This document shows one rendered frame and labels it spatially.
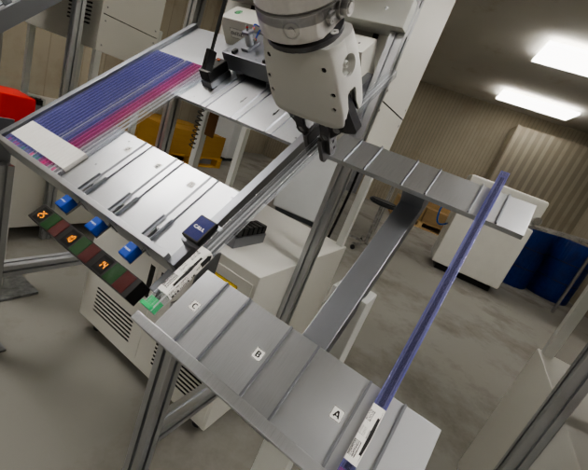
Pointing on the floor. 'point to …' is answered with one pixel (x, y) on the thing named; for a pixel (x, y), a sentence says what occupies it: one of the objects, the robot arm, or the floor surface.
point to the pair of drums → (550, 266)
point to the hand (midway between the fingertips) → (319, 141)
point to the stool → (373, 220)
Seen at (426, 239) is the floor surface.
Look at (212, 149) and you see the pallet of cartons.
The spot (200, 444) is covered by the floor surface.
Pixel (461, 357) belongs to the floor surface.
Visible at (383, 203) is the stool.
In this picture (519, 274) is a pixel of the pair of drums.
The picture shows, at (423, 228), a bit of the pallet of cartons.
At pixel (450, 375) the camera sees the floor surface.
